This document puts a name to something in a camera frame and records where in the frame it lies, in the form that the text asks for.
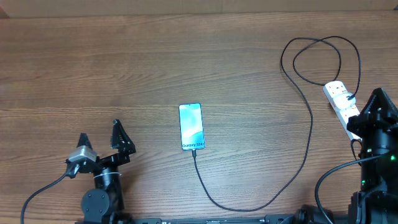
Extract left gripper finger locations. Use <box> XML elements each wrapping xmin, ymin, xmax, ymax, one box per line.
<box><xmin>111</xmin><ymin>119</ymin><xmax>136</xmax><ymax>155</ymax></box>
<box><xmin>77</xmin><ymin>133</ymin><xmax>92</xmax><ymax>149</ymax></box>

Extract blue Galaxy smartphone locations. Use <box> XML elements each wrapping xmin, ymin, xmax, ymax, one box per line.
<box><xmin>178</xmin><ymin>103</ymin><xmax>205</xmax><ymax>151</ymax></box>

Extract black USB charging cable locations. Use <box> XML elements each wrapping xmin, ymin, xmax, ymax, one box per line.
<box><xmin>191</xmin><ymin>35</ymin><xmax>362</xmax><ymax>213</ymax></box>

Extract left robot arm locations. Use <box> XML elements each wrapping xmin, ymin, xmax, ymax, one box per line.
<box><xmin>65</xmin><ymin>119</ymin><xmax>136</xmax><ymax>224</ymax></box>

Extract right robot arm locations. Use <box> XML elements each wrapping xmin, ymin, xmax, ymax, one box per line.
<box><xmin>315</xmin><ymin>88</ymin><xmax>397</xmax><ymax>223</ymax></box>

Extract white USB charger plug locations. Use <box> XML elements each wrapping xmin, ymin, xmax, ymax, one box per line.
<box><xmin>331</xmin><ymin>92</ymin><xmax>356</xmax><ymax>111</ymax></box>

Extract white power strip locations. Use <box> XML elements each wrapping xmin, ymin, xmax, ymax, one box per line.
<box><xmin>323</xmin><ymin>81</ymin><xmax>361</xmax><ymax>140</ymax></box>

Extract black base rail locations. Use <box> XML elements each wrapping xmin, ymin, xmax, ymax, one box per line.
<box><xmin>74</xmin><ymin>214</ymin><xmax>349</xmax><ymax>224</ymax></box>

